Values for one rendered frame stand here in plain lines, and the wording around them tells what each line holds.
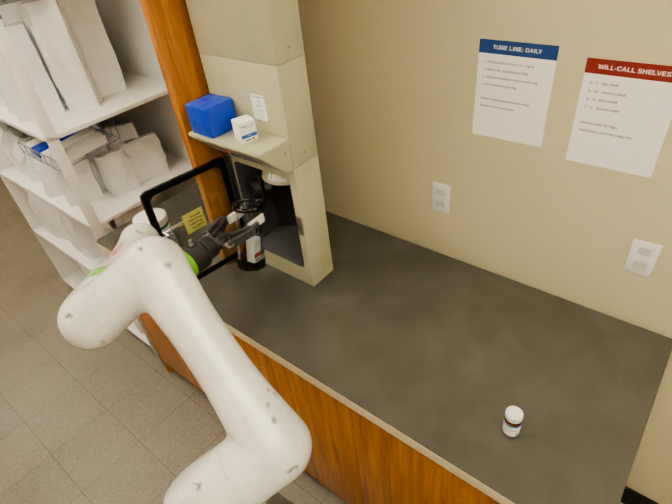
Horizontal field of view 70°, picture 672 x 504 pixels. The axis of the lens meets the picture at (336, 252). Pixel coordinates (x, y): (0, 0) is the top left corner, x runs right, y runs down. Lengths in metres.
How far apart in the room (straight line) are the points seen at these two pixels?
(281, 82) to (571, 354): 1.11
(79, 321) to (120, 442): 1.78
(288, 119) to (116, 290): 0.69
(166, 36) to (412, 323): 1.12
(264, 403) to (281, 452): 0.09
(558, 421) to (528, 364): 0.18
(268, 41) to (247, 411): 0.89
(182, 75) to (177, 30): 0.12
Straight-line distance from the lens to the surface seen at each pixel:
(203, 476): 0.94
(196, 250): 1.48
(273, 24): 1.32
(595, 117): 1.43
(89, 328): 1.02
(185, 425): 2.66
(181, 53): 1.60
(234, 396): 0.89
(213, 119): 1.48
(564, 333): 1.61
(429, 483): 1.54
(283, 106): 1.37
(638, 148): 1.44
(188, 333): 0.91
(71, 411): 3.02
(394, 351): 1.49
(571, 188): 1.53
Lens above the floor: 2.09
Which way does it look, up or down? 38 degrees down
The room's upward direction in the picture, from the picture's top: 7 degrees counter-clockwise
